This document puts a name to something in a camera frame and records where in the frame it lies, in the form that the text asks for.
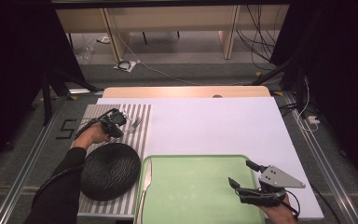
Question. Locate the light wooden desk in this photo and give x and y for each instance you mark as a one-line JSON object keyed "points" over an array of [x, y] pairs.
{"points": [[167, 18]]}

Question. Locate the clear crumpled plastic bag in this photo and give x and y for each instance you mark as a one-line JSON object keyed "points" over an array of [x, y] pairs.
{"points": [[85, 51]]}

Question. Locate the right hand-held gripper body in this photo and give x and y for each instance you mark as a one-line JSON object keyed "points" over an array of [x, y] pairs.
{"points": [[276, 179]]}

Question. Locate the black curtain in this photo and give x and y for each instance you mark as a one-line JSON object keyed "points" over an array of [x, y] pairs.
{"points": [[12, 62], [338, 62]]}

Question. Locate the silver fork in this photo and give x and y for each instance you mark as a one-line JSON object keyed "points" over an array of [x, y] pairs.
{"points": [[135, 124]]}

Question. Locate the black textured plate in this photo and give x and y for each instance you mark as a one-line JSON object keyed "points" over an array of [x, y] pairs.
{"points": [[112, 171]]}

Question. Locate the grey striped placemat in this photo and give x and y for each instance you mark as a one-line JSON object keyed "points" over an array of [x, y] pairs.
{"points": [[136, 140]]}

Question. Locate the silver table knife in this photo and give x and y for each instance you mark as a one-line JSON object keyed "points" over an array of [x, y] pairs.
{"points": [[147, 177]]}

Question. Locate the person's right hand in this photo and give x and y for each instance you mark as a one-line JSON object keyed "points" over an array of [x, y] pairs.
{"points": [[281, 214]]}

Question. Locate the green plastic tray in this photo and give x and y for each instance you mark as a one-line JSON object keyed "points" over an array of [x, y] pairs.
{"points": [[199, 186]]}

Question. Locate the black metal stand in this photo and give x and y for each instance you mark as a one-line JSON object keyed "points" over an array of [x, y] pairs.
{"points": [[273, 72], [46, 102]]}

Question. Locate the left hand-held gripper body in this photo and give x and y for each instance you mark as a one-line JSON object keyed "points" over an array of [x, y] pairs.
{"points": [[113, 123]]}

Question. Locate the person's left hand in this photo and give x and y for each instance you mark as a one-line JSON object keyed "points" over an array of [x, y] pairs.
{"points": [[90, 137]]}

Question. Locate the white foam board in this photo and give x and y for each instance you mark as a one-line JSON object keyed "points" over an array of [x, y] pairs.
{"points": [[214, 124]]}

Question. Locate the white power adapter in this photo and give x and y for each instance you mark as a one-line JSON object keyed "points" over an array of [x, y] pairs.
{"points": [[313, 119]]}

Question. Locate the aluminium floor rail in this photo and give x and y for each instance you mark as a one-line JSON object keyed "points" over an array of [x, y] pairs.
{"points": [[31, 158], [320, 155]]}

